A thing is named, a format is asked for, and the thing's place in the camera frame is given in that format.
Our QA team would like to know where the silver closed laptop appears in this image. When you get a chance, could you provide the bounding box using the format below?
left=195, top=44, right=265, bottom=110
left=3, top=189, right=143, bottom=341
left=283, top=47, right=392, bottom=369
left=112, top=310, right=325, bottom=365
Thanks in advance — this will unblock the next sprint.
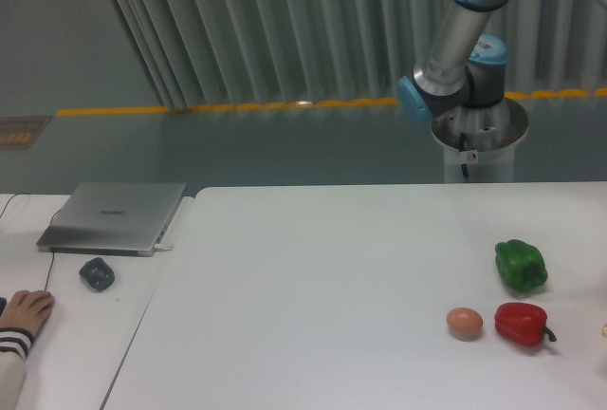
left=37, top=182, right=186, bottom=257

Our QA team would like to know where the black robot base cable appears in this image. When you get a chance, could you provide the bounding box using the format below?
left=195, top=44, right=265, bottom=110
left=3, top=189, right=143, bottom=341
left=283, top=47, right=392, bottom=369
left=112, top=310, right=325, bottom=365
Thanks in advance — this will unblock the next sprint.
left=457, top=132, right=470, bottom=181

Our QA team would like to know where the white striped sleeve forearm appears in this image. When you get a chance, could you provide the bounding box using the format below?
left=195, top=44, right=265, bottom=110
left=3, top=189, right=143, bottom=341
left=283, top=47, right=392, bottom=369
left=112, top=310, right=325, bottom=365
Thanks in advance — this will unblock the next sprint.
left=1, top=327, right=34, bottom=409

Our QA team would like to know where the brown egg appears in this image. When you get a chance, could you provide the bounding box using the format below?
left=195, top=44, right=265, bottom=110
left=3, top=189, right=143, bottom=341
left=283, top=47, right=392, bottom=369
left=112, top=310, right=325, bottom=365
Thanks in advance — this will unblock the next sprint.
left=446, top=307, right=484, bottom=338

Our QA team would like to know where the green bell pepper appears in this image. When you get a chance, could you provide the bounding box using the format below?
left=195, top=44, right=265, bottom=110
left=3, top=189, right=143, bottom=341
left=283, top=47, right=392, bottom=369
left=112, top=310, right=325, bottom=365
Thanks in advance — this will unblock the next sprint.
left=494, top=239, right=548, bottom=293

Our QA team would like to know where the red bell pepper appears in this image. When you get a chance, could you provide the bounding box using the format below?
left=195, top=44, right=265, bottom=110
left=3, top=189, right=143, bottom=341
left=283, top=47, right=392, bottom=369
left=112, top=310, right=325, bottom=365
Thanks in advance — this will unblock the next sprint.
left=494, top=302, right=557, bottom=347

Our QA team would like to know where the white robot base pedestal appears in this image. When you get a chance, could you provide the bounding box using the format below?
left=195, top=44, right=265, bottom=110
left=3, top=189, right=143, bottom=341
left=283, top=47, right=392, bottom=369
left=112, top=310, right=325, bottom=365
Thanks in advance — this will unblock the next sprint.
left=432, top=98, right=529, bottom=183

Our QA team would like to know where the person's bare hand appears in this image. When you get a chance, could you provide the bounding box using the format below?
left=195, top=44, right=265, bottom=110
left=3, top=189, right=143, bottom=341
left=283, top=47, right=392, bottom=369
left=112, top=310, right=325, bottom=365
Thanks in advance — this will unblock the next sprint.
left=1, top=290, right=55, bottom=339

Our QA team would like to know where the black mouse cable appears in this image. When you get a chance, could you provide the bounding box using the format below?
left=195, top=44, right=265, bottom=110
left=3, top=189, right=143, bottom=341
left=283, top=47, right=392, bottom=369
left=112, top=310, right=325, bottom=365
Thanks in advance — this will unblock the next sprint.
left=0, top=193, right=71, bottom=294

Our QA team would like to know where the grey pleated curtain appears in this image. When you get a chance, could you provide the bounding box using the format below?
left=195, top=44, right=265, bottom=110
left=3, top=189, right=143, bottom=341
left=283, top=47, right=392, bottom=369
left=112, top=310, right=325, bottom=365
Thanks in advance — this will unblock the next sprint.
left=113, top=0, right=606, bottom=111

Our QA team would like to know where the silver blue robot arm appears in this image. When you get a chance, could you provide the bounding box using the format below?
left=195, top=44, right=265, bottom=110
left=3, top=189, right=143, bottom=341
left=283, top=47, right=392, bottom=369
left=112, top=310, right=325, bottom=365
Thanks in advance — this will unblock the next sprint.
left=397, top=0, right=606, bottom=121

